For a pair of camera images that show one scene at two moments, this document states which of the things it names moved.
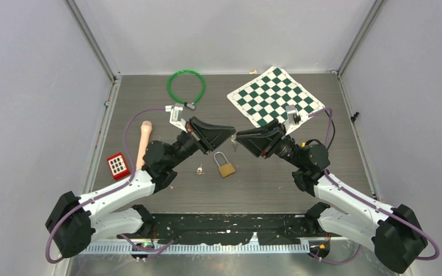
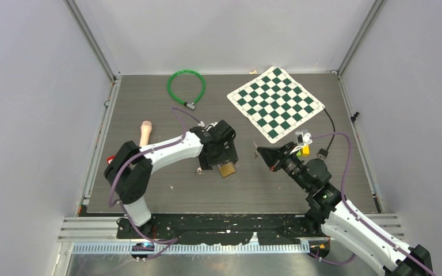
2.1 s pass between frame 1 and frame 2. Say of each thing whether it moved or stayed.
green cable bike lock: stayed
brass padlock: stayed
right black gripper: moved
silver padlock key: moved
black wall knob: stayed
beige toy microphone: stayed
